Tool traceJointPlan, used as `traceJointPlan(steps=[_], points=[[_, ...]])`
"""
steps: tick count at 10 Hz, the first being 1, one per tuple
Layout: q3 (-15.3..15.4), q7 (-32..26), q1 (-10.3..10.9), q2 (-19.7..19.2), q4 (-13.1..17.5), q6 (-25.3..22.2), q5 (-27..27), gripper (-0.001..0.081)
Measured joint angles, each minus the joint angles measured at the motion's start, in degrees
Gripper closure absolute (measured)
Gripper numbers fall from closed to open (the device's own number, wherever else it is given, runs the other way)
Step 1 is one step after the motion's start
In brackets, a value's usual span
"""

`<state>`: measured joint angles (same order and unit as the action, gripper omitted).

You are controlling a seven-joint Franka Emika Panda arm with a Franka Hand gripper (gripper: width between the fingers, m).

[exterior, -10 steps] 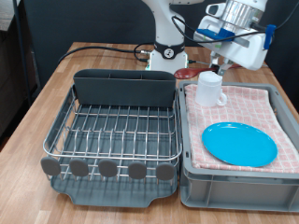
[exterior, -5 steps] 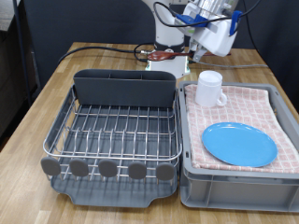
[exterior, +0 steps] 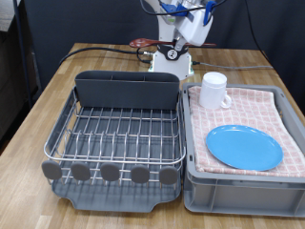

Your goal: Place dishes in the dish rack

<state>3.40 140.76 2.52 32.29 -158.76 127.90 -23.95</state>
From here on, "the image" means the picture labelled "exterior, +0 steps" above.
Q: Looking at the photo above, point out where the dark grey cutlery holder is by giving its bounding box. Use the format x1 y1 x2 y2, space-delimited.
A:
74 70 181 111

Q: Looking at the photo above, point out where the blue plate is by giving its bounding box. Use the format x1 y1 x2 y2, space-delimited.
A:
205 124 284 172

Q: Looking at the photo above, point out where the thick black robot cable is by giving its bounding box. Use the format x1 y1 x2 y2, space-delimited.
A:
58 43 158 66

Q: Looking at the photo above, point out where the dark blue backdrop curtain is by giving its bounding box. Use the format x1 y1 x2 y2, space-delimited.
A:
23 0 305 115

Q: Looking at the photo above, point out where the grey plastic drain tray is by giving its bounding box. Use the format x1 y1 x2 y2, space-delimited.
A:
51 104 183 214

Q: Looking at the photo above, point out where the blue cable clip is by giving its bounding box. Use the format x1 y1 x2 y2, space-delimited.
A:
203 0 217 27

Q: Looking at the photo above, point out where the white mug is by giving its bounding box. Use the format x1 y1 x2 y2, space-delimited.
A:
198 72 233 110

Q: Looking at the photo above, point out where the grey plastic crate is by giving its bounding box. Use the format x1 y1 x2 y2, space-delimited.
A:
180 81 305 218

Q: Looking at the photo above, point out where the black camera cable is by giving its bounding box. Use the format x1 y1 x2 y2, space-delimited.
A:
139 0 275 65

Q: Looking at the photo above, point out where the thin grey cable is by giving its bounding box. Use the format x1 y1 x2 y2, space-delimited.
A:
191 60 275 71

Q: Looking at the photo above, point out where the pink checkered cloth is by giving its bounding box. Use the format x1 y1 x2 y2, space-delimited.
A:
188 85 305 178

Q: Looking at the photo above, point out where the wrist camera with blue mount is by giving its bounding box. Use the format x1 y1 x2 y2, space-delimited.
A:
159 0 193 16

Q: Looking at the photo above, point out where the brown wooden spoon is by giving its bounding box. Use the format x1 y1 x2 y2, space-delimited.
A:
129 37 217 50

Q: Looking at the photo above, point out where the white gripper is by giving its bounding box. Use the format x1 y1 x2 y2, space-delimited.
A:
158 6 214 52

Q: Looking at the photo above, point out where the metal wire dish rack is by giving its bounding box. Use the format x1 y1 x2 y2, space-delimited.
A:
41 85 187 187

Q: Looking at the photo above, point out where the dark side cabinet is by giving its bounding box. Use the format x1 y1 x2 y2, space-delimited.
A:
0 28 42 144

